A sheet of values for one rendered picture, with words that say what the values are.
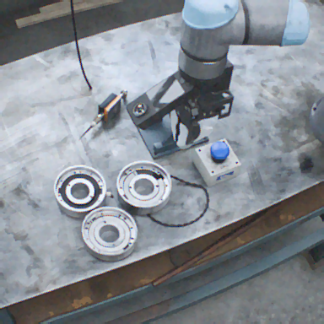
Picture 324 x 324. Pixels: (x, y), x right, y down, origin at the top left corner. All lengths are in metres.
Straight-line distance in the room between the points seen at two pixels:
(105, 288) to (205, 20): 0.76
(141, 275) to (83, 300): 0.16
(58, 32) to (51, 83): 1.31
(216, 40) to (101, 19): 1.91
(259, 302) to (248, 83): 0.86
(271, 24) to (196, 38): 0.11
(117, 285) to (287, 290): 0.83
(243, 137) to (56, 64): 0.48
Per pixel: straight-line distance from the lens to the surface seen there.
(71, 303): 1.36
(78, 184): 1.18
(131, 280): 1.38
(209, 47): 0.85
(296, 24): 0.86
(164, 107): 0.94
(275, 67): 1.47
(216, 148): 1.18
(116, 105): 1.29
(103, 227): 1.13
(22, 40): 2.66
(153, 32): 1.50
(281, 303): 2.02
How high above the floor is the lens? 1.83
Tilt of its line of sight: 55 degrees down
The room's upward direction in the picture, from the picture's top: 7 degrees clockwise
